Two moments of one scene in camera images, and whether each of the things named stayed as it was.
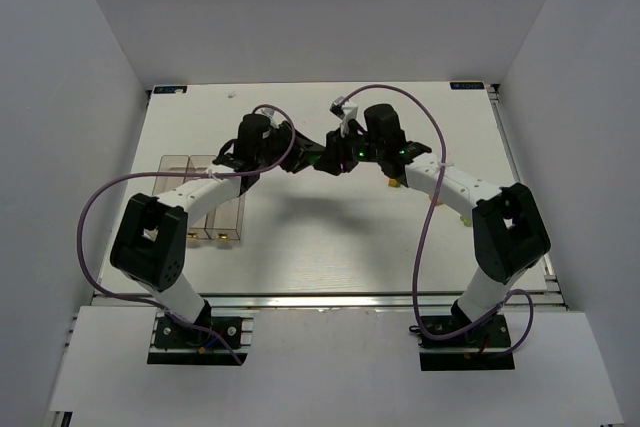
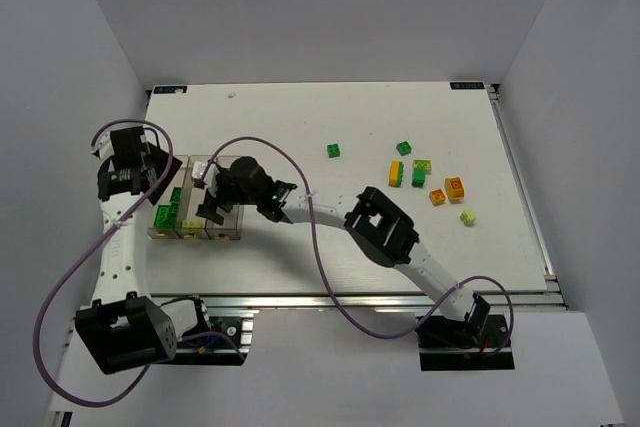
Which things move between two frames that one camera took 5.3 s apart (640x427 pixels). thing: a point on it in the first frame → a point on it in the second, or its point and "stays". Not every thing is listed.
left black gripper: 292,145 → 151,163
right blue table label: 466,85 stays
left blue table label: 169,89 stays
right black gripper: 343,152 → 220,193
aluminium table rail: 324,302 stays
